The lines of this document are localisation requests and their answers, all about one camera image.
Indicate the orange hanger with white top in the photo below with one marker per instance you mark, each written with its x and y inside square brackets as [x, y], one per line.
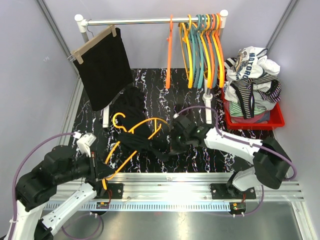
[169, 53]

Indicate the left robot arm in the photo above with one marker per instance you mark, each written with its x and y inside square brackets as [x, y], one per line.
[35, 188]

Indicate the aluminium mounting rail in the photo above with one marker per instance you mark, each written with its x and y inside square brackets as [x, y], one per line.
[173, 192]

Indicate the black garment on beige hanger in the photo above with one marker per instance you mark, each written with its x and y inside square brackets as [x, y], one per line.
[105, 70]

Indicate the purple striped garment pile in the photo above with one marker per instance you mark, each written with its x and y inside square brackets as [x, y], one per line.
[250, 97]

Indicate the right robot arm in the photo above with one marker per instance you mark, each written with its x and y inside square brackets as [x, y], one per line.
[269, 161]

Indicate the teal empty hanger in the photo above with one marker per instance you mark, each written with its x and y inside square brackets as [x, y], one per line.
[200, 52]
[194, 47]

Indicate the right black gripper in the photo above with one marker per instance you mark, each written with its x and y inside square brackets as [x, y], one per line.
[174, 149]

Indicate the orange empty hanger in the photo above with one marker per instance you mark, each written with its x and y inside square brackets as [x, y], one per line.
[221, 67]
[213, 52]

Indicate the black white striped tank top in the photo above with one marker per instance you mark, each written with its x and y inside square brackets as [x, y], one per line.
[230, 64]

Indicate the beige wooden hanger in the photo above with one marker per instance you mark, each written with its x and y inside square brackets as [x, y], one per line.
[77, 54]

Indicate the red plastic bin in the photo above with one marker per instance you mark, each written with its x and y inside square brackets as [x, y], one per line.
[268, 120]

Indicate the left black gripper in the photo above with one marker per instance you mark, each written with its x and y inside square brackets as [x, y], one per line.
[99, 170]

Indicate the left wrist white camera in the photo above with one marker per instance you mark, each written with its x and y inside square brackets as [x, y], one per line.
[84, 142]

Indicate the white tank top navy trim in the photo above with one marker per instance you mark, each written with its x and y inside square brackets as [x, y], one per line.
[253, 62]

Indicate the black marble patterned mat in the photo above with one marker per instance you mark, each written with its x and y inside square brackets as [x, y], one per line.
[163, 103]

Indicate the yellow empty hanger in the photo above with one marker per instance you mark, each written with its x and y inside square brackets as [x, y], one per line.
[205, 25]

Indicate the metal clothes rack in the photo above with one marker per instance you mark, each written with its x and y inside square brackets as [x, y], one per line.
[83, 24]

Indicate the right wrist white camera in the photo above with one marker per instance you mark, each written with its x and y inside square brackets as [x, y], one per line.
[176, 115]

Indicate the wrist white camera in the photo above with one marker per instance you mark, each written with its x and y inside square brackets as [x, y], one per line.
[176, 115]
[84, 142]

